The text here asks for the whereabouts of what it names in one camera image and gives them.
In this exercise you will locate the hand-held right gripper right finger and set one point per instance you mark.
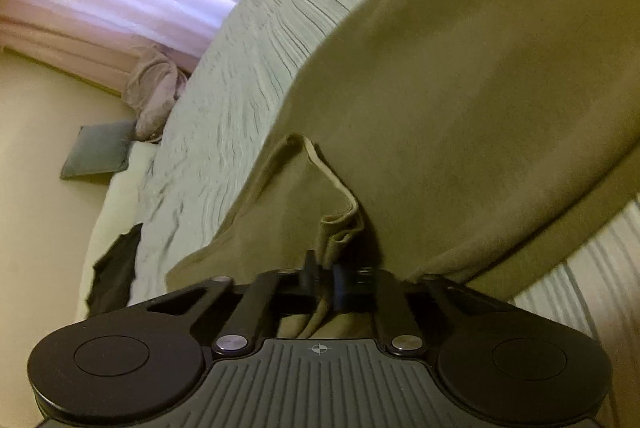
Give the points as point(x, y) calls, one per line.
point(346, 289)

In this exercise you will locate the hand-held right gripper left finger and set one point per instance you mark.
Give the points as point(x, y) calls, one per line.
point(307, 279)

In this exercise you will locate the olive brown pants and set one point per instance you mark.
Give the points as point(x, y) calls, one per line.
point(450, 107)

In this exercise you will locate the black garment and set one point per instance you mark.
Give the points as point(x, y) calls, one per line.
point(115, 273)

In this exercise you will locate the white padded bolster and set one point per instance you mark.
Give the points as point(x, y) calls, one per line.
point(115, 203)

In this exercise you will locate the grey striped bedspread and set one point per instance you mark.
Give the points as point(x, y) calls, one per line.
point(260, 57)

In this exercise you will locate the crumpled pink blanket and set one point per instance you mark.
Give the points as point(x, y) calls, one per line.
point(150, 92)

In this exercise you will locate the grey pillow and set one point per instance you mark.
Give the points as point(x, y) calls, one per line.
point(100, 150)

